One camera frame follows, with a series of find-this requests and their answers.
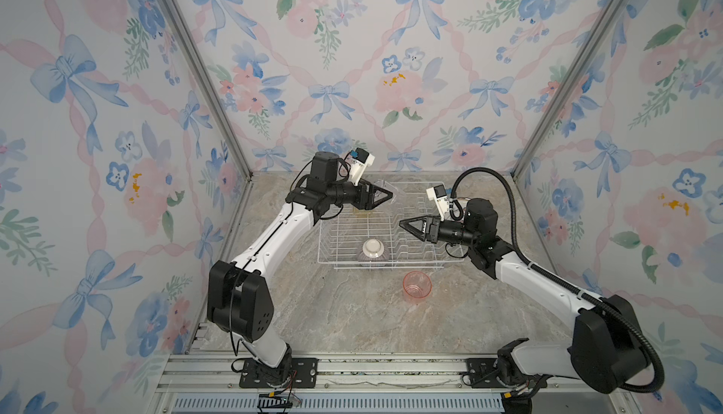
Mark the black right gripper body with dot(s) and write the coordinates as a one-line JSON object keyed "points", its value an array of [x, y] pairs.
{"points": [[432, 229]]}

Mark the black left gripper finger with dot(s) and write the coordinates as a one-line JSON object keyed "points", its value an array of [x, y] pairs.
{"points": [[377, 199], [374, 190]]}

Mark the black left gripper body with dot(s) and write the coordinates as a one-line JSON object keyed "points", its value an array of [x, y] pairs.
{"points": [[364, 195]]}

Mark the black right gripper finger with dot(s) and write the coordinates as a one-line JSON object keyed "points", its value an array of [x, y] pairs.
{"points": [[420, 222], [427, 233]]}

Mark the clear glass cup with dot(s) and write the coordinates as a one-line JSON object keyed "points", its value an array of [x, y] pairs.
{"points": [[397, 189]]}

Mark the pink glass cup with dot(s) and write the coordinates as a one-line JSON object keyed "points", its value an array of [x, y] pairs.
{"points": [[416, 287]]}

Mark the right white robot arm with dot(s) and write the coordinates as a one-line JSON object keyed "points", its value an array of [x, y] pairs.
{"points": [[607, 351]]}

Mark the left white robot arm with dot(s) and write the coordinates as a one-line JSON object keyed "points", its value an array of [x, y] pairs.
{"points": [[239, 300]]}

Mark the white ceramic bowl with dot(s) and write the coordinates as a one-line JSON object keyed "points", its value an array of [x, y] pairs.
{"points": [[373, 253]]}

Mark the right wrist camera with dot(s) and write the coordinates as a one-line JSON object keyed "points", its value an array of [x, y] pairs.
{"points": [[439, 196]]}

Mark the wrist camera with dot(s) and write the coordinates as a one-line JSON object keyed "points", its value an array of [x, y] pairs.
{"points": [[360, 160], [439, 196]]}

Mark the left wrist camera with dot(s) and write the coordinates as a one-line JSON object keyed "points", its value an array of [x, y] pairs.
{"points": [[360, 160]]}

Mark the white wire dish rack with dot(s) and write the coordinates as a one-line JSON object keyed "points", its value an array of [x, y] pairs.
{"points": [[340, 239]]}

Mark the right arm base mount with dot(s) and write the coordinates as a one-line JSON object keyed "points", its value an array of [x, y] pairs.
{"points": [[502, 372]]}

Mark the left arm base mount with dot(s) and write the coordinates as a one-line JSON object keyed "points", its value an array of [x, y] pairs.
{"points": [[292, 373]]}

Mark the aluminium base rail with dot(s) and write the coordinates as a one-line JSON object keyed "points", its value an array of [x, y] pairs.
{"points": [[214, 382]]}

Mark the left aluminium corner post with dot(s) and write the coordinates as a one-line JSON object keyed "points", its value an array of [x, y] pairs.
{"points": [[200, 75]]}

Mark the aluminium corner post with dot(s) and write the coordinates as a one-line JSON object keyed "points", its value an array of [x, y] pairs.
{"points": [[200, 75], [602, 26]]}

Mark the right aluminium corner post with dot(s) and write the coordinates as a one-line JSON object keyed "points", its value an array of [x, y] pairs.
{"points": [[602, 26]]}

